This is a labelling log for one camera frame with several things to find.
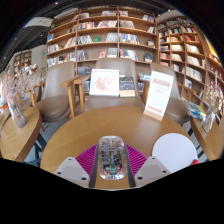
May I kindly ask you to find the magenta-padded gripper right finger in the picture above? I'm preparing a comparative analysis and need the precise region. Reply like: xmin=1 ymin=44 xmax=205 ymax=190
xmin=124 ymin=143 xmax=172 ymax=189

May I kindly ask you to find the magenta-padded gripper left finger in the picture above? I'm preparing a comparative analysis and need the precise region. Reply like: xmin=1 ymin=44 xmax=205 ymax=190
xmin=53 ymin=143 xmax=100 ymax=189

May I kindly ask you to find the transparent computer mouse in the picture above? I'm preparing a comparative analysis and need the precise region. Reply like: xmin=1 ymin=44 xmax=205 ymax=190
xmin=96 ymin=135 xmax=128 ymax=181

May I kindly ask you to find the white mouse pad, red wrist rest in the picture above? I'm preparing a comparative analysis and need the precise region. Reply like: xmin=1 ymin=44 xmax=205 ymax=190
xmin=151 ymin=132 xmax=200 ymax=174

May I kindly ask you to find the beige armchair with wooden arms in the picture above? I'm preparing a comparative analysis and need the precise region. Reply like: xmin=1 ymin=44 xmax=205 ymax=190
xmin=146 ymin=62 xmax=191 ymax=126
xmin=31 ymin=61 xmax=81 ymax=123
xmin=73 ymin=58 xmax=148 ymax=114

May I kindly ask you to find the white sign on wooden base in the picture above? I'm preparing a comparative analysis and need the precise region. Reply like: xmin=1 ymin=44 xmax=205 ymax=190
xmin=143 ymin=70 xmax=175 ymax=122

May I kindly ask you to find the dark cover book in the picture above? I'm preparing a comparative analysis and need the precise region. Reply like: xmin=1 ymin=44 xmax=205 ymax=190
xmin=118 ymin=76 xmax=136 ymax=98

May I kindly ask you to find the stack of colourful books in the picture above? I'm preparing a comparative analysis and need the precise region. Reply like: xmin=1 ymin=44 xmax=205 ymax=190
xmin=182 ymin=98 xmax=207 ymax=122

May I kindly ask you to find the white framed red print picture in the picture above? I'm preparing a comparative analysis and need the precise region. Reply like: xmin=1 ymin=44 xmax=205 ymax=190
xmin=89 ymin=68 xmax=120 ymax=97

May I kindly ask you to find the blue and white book stack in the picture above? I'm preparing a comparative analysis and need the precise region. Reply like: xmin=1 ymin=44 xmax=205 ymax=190
xmin=138 ymin=73 xmax=152 ymax=83

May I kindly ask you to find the distant wooden bookshelf unit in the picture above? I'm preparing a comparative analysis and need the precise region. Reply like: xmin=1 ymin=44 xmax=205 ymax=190
xmin=12 ymin=50 xmax=33 ymax=73

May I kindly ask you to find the wide wooden bookshelf unit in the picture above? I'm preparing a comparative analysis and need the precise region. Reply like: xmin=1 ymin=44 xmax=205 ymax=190
xmin=45 ymin=6 xmax=158 ymax=76

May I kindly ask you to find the white hanging ceiling sign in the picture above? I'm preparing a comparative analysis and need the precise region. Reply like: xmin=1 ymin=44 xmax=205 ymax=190
xmin=23 ymin=16 xmax=54 ymax=29

